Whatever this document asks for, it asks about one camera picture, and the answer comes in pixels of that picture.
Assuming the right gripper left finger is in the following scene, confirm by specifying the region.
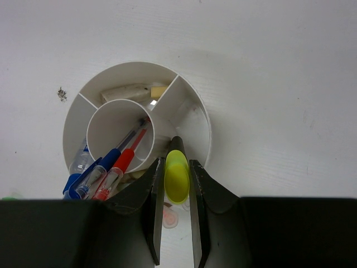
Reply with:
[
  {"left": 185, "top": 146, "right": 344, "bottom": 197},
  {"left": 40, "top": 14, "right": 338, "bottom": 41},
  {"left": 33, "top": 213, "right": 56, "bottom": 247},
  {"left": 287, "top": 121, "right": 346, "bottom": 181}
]
[{"left": 1, "top": 158, "right": 165, "bottom": 267}]

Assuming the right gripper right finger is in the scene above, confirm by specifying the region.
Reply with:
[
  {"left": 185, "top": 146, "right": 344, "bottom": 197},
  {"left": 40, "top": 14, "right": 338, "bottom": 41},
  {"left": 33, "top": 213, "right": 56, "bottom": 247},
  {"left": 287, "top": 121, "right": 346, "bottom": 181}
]
[{"left": 189, "top": 160, "right": 356, "bottom": 267}]

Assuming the red ballpoint pen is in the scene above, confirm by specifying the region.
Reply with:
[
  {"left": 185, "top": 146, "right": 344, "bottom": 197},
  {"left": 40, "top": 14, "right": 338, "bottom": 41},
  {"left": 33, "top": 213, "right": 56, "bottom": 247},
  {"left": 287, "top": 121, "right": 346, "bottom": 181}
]
[{"left": 92, "top": 120, "right": 151, "bottom": 201}]

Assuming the blue ballpoint pen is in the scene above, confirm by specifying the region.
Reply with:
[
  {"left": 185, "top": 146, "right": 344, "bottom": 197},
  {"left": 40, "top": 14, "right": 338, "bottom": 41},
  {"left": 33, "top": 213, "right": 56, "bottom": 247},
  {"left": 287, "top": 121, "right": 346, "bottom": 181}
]
[{"left": 63, "top": 118, "right": 149, "bottom": 199}]

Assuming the yellow black highlighter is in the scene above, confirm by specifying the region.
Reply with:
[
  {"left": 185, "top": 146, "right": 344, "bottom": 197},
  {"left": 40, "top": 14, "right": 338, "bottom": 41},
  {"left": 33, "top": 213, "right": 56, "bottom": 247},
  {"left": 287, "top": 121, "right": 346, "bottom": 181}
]
[{"left": 164, "top": 136, "right": 190, "bottom": 204}]

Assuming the clear blue-capped glue bottle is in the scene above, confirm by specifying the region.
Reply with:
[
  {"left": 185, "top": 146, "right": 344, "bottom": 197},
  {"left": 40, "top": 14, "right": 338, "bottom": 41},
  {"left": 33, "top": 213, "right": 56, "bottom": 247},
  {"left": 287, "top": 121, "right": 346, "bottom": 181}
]
[{"left": 69, "top": 138, "right": 94, "bottom": 175}]

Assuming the white eraser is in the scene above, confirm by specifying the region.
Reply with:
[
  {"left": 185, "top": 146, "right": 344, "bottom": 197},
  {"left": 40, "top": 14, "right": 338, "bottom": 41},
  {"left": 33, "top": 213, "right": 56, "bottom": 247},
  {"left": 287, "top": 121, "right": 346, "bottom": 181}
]
[{"left": 100, "top": 84, "right": 151, "bottom": 103}]

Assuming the green black highlighter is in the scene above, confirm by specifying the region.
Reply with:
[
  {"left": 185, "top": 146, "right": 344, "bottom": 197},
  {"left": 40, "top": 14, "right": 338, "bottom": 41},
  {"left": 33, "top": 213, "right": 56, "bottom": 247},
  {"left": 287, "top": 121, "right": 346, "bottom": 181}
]
[{"left": 1, "top": 193, "right": 23, "bottom": 201}]

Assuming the white round compartment container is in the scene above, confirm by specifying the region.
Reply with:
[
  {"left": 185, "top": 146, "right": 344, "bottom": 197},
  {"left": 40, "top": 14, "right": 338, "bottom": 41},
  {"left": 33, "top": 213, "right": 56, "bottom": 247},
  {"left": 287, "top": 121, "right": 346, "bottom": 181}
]
[{"left": 62, "top": 61, "right": 212, "bottom": 176}]

